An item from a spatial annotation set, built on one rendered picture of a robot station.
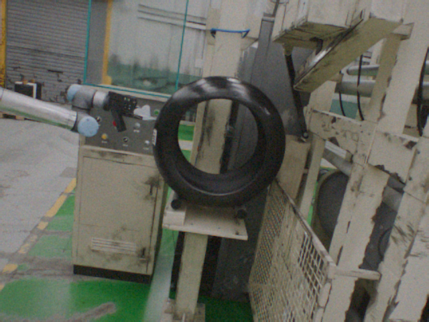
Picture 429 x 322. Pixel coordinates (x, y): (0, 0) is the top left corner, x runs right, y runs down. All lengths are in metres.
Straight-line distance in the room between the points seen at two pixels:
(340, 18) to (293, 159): 0.79
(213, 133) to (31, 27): 9.53
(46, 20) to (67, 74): 1.48
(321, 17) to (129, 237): 1.74
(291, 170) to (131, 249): 1.20
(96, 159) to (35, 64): 8.83
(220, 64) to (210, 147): 0.41
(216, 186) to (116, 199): 0.80
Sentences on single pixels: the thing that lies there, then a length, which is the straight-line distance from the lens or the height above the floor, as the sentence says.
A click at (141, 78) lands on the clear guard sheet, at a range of 2.05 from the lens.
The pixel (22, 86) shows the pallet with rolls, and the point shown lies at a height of 0.66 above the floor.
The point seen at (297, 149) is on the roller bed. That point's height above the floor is 1.16.
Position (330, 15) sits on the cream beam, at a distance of 1.12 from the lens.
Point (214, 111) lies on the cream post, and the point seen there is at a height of 1.27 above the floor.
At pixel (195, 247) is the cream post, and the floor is 0.51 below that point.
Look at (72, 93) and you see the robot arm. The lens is 1.48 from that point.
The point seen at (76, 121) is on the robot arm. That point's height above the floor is 1.19.
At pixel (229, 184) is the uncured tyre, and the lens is 1.63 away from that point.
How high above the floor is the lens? 1.43
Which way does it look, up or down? 14 degrees down
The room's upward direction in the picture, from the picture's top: 10 degrees clockwise
